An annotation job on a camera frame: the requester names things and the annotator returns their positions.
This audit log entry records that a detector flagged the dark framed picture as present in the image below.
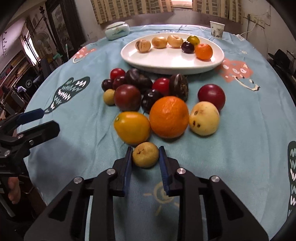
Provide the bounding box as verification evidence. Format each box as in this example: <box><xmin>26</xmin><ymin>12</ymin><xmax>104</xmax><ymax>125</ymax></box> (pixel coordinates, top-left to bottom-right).
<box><xmin>45</xmin><ymin>0</ymin><xmax>86</xmax><ymax>62</ymax></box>

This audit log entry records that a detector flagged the standing electric fan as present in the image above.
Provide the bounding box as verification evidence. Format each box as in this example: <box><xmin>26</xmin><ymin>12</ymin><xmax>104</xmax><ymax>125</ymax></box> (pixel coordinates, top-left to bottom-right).
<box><xmin>33</xmin><ymin>32</ymin><xmax>53</xmax><ymax>58</ymax></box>

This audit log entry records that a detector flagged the celadon lidded jar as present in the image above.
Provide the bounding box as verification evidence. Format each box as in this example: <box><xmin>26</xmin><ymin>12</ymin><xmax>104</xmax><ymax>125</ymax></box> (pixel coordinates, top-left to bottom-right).
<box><xmin>105</xmin><ymin>22</ymin><xmax>130</xmax><ymax>41</ymax></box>

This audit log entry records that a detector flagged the yellow-green orange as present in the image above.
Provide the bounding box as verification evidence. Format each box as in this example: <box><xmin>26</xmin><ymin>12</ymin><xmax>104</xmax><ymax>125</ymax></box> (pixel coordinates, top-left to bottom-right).
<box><xmin>187</xmin><ymin>35</ymin><xmax>200</xmax><ymax>46</ymax></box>

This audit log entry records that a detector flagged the brown round pear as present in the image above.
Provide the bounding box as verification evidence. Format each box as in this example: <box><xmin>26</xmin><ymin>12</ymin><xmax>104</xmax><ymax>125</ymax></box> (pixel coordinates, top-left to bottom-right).
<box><xmin>151</xmin><ymin>37</ymin><xmax>168</xmax><ymax>49</ymax></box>

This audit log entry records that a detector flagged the right striped curtain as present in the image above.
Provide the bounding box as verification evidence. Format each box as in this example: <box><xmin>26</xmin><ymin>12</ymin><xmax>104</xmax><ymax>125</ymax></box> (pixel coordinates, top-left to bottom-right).
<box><xmin>192</xmin><ymin>0</ymin><xmax>243</xmax><ymax>23</ymax></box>

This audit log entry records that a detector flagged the small orange tangerine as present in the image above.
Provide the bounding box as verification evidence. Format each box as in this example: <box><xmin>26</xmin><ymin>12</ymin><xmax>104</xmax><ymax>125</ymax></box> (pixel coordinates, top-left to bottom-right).
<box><xmin>195</xmin><ymin>43</ymin><xmax>213</xmax><ymax>61</ymax></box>

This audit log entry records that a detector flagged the tan spotted pear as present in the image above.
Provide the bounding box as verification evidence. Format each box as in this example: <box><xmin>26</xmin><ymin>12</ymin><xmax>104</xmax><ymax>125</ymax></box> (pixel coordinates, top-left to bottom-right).
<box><xmin>167</xmin><ymin>35</ymin><xmax>184</xmax><ymax>48</ymax></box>

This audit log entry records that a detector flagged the dark red plum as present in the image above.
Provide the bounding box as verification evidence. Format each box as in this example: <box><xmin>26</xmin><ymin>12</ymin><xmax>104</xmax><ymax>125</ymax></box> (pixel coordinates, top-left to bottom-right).
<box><xmin>112</xmin><ymin>76</ymin><xmax>127</xmax><ymax>90</ymax></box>
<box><xmin>114</xmin><ymin>84</ymin><xmax>142</xmax><ymax>111</ymax></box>

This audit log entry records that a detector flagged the left hand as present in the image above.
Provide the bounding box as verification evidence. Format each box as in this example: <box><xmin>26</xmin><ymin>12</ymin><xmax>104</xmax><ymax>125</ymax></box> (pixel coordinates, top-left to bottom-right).
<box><xmin>8</xmin><ymin>177</ymin><xmax>21</xmax><ymax>204</ymax></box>

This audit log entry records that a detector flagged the small yellow fruit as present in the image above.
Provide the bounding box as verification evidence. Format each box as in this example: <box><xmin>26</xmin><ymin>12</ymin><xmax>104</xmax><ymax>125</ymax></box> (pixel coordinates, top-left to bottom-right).
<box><xmin>103</xmin><ymin>89</ymin><xmax>115</xmax><ymax>106</ymax></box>

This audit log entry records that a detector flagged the large red plum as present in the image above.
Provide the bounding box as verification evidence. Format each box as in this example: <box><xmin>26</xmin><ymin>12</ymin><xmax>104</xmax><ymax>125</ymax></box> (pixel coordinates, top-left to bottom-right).
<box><xmin>197</xmin><ymin>84</ymin><xmax>226</xmax><ymax>111</ymax></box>

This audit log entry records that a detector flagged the white oval plate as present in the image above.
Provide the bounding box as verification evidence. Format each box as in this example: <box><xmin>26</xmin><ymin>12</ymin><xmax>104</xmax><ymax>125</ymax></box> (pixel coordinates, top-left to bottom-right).
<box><xmin>120</xmin><ymin>32</ymin><xmax>225</xmax><ymax>75</ymax></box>

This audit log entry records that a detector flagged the light blue patterned tablecloth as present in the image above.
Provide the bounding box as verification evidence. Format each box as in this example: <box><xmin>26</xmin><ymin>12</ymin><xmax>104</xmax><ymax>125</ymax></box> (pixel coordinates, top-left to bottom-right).
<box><xmin>18</xmin><ymin>25</ymin><xmax>295</xmax><ymax>238</ymax></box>

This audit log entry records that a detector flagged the striped curtain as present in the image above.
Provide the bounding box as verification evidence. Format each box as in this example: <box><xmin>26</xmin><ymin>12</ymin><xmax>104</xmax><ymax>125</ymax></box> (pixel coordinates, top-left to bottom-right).
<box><xmin>91</xmin><ymin>0</ymin><xmax>174</xmax><ymax>24</ymax></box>
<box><xmin>192</xmin><ymin>0</ymin><xmax>243</xmax><ymax>23</ymax></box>

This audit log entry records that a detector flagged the bright red plum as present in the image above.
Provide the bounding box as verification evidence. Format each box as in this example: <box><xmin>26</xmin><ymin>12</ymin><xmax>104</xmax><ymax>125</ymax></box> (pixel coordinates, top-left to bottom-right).
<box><xmin>152</xmin><ymin>77</ymin><xmax>170</xmax><ymax>96</ymax></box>

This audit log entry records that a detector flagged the white paper cup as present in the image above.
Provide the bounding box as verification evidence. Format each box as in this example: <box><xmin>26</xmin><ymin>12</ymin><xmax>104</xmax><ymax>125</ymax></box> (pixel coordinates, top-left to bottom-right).
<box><xmin>210</xmin><ymin>21</ymin><xmax>225</xmax><ymax>39</ymax></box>

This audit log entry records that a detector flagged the large orange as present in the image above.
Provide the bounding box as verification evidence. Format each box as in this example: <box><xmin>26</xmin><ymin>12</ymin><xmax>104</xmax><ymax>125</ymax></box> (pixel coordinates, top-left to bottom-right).
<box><xmin>149</xmin><ymin>96</ymin><xmax>189</xmax><ymax>139</ymax></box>

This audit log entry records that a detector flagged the wall power strip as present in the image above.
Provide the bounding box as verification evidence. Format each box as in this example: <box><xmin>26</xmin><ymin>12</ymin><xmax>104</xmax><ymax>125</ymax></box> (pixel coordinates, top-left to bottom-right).
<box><xmin>246</xmin><ymin>14</ymin><xmax>265</xmax><ymax>28</ymax></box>

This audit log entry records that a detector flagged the left striped curtain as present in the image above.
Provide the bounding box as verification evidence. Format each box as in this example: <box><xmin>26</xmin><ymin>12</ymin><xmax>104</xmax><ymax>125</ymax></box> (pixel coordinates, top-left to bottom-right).
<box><xmin>91</xmin><ymin>0</ymin><xmax>174</xmax><ymax>24</ymax></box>

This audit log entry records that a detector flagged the small dark plum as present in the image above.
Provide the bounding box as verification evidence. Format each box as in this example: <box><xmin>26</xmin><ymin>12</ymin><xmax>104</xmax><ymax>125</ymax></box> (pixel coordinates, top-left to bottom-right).
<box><xmin>101</xmin><ymin>79</ymin><xmax>113</xmax><ymax>92</ymax></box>

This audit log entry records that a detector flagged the dark red plum rear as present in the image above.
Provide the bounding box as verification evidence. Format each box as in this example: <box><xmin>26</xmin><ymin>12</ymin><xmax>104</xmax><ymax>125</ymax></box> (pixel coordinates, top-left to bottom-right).
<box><xmin>112</xmin><ymin>76</ymin><xmax>127</xmax><ymax>90</ymax></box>

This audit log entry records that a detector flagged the small yellow-green fruit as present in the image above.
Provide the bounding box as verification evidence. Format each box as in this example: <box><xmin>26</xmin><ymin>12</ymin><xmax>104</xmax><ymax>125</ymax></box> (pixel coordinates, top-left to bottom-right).
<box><xmin>132</xmin><ymin>142</ymin><xmax>159</xmax><ymax>168</ymax></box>

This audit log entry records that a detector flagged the striped brown fruit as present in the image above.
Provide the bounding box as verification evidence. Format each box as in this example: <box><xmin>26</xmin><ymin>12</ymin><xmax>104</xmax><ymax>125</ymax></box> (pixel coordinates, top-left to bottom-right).
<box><xmin>135</xmin><ymin>39</ymin><xmax>151</xmax><ymax>53</ymax></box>

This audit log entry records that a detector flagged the dark purple plum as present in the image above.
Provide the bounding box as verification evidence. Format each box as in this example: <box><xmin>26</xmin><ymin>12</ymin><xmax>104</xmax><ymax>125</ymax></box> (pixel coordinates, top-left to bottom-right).
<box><xmin>125</xmin><ymin>68</ymin><xmax>153</xmax><ymax>94</ymax></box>

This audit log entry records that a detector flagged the small red plum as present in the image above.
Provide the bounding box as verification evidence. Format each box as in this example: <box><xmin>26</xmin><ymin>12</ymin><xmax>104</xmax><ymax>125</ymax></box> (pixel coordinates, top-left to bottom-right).
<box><xmin>110</xmin><ymin>68</ymin><xmax>125</xmax><ymax>80</ymax></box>

